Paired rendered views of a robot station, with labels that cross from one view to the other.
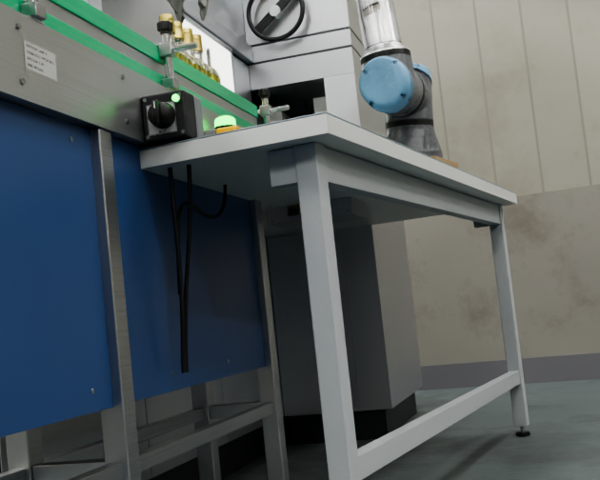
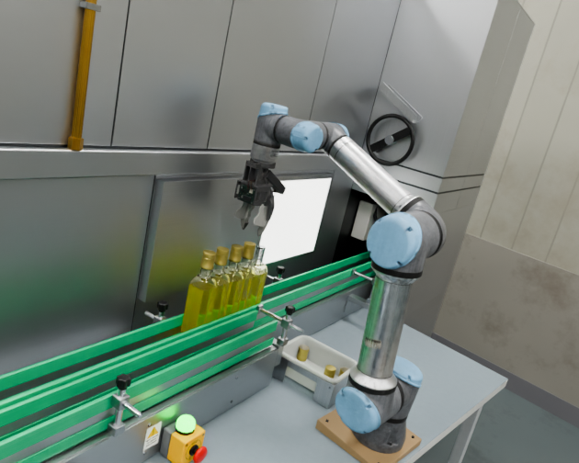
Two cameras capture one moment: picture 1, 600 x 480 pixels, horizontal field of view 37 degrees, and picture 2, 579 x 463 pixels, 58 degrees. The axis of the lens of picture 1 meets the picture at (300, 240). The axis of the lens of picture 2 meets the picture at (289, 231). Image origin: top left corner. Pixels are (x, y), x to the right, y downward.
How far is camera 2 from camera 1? 1.50 m
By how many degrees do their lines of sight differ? 26
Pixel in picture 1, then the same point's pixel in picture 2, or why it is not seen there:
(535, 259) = (550, 316)
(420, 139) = (383, 435)
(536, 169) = not seen: outside the picture
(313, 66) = not seen: hidden behind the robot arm
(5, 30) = not seen: outside the picture
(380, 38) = (368, 372)
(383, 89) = (351, 417)
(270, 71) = not seen: hidden behind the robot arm
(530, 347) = (516, 367)
